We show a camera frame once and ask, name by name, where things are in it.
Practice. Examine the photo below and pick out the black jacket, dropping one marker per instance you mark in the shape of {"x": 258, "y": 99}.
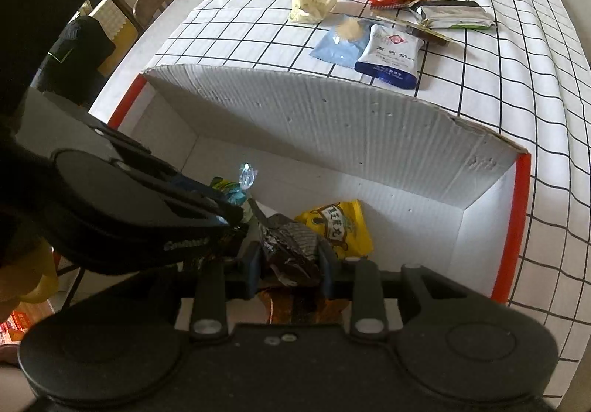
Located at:
{"x": 78, "y": 47}

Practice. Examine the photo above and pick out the chair with cream cushion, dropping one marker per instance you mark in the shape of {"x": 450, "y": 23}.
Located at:
{"x": 108, "y": 19}

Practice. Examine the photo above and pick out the small green candy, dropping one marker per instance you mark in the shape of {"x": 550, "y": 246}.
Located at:
{"x": 231, "y": 195}

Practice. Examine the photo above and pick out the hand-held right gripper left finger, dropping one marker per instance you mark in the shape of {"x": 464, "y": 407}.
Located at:
{"x": 253, "y": 269}

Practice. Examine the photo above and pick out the white cardboard box red edges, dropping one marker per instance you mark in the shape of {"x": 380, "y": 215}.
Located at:
{"x": 346, "y": 130}

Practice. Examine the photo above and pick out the orange brown snack packet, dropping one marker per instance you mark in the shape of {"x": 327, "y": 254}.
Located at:
{"x": 300, "y": 308}

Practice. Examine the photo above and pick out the orange printed packet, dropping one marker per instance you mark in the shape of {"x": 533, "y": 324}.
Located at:
{"x": 16, "y": 326}

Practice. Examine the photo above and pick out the light blue snack packet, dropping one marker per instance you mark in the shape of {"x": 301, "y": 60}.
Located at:
{"x": 334, "y": 49}

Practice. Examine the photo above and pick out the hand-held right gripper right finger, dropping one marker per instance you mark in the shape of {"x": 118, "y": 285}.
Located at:
{"x": 328, "y": 273}

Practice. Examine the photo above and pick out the person's left hand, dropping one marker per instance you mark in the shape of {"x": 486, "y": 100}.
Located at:
{"x": 37, "y": 278}

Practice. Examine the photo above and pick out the white blue snack packet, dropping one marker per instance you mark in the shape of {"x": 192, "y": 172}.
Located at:
{"x": 388, "y": 56}

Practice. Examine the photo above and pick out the dark brown snack packet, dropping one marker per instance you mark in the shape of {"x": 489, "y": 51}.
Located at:
{"x": 288, "y": 250}

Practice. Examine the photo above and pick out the yellow snack packet brown print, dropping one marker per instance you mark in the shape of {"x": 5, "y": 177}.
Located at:
{"x": 341, "y": 227}

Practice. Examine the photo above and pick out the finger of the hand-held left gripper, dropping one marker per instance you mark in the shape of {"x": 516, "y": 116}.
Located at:
{"x": 207, "y": 213}
{"x": 191, "y": 185}

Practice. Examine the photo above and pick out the silver green snack packet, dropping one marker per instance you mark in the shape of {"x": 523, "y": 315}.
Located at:
{"x": 452, "y": 15}

